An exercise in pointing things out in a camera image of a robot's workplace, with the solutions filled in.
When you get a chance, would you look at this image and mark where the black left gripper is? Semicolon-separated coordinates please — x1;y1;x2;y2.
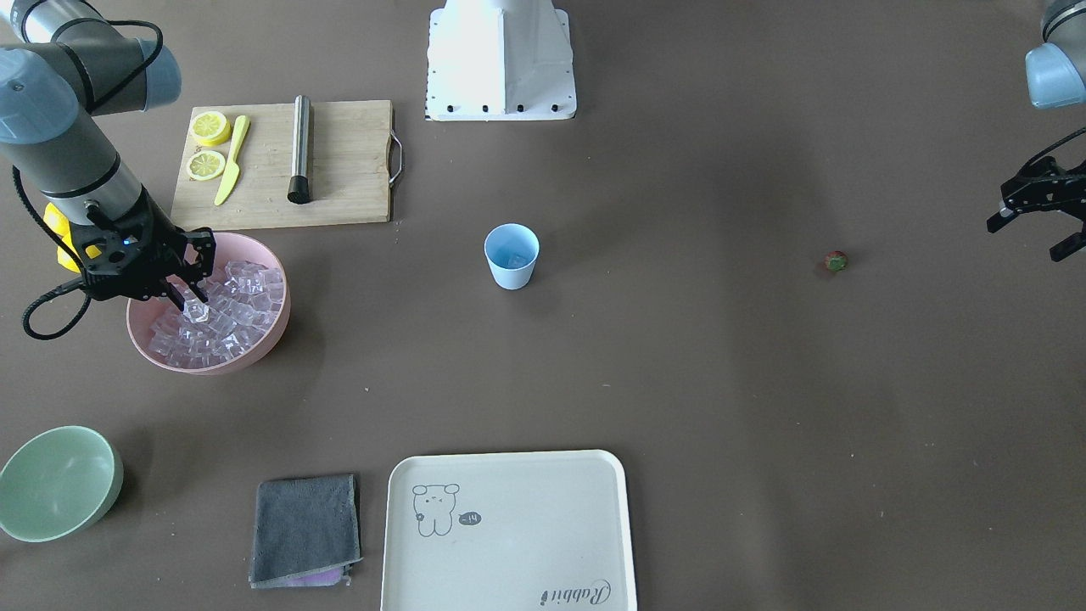
986;156;1086;262

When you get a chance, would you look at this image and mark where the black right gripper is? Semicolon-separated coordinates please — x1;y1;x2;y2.
127;191;216;311

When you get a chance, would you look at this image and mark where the clear ice cube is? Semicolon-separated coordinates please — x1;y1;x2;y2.
184;300;210;324

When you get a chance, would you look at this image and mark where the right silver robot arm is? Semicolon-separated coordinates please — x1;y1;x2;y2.
1;1;215;308

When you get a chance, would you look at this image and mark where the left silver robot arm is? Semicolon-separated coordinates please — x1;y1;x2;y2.
986;1;1085;233

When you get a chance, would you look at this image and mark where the pile of clear ice cubes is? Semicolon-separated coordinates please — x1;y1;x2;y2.
148;260;287;370

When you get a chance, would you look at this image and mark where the light blue plastic cup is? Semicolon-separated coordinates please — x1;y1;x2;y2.
484;222;540;290

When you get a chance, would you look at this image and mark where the pink bowl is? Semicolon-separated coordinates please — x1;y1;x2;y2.
126;232;291;375

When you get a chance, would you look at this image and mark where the lemon slice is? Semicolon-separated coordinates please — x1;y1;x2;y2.
188;109;232;147
185;150;227;182

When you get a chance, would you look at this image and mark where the yellow plastic knife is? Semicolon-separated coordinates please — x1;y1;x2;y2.
214;115;251;206

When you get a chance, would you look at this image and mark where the yellow lemon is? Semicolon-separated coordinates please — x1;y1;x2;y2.
56;236;81;273
42;202;70;239

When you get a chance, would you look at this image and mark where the steel muddler black tip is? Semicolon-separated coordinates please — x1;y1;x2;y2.
287;94;311;205

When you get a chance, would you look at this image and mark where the wooden cutting board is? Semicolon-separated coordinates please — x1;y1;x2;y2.
171;100;395;231

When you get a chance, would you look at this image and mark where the red strawberry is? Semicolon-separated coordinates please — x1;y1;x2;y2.
823;250;849;273

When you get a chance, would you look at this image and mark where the green bowl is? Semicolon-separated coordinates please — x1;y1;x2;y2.
1;425;124;544

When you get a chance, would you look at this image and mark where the grey folded cloth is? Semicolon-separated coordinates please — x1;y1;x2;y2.
248;474;363;589

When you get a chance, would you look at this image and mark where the cream rabbit tray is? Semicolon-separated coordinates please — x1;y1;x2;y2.
380;449;639;610

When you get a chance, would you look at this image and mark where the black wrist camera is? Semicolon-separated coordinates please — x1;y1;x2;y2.
71;199;135;301

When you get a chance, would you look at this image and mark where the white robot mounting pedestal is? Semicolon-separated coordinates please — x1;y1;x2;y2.
424;1;578;120

